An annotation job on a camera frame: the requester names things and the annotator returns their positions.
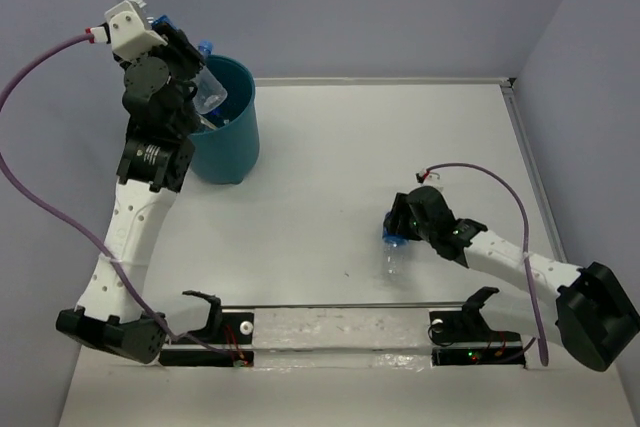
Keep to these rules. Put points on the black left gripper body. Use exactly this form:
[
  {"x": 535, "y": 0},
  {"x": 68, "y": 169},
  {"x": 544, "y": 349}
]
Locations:
[{"x": 187, "y": 60}]

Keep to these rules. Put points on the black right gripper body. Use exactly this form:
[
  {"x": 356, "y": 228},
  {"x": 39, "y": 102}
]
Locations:
[{"x": 421, "y": 231}]

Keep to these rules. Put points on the blue label bottle white cap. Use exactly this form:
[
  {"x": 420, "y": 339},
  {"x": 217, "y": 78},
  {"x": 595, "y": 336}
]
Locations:
[{"x": 395, "y": 257}]

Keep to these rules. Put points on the large clear ribbed bottle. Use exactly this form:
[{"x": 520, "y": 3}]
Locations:
[{"x": 212, "y": 124}]

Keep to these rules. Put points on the Pepsi label small bottle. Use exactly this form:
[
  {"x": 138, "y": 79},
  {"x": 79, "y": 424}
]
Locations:
[{"x": 162, "y": 25}]

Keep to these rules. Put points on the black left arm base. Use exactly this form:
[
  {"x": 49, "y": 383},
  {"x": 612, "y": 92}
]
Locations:
[{"x": 220, "y": 336}]

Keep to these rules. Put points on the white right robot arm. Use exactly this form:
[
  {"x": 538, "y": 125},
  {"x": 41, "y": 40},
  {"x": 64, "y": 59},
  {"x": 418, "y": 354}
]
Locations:
[{"x": 584, "y": 309}]

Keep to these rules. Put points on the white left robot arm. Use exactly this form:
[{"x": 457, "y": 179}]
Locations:
[{"x": 110, "y": 315}]

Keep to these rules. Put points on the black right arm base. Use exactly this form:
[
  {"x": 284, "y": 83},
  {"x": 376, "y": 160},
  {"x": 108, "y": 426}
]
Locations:
[{"x": 463, "y": 338}]

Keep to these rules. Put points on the teal plastic bin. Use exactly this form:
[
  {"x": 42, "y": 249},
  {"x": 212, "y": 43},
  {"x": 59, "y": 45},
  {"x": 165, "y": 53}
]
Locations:
[{"x": 227, "y": 155}]

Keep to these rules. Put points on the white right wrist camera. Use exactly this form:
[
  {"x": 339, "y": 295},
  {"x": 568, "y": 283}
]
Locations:
[{"x": 430, "y": 179}]

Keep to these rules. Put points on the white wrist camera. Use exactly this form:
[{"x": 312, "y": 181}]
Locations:
[
  {"x": 430, "y": 179},
  {"x": 127, "y": 30}
]

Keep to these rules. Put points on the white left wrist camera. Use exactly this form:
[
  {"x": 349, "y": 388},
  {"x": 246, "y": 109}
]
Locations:
[{"x": 127, "y": 30}]

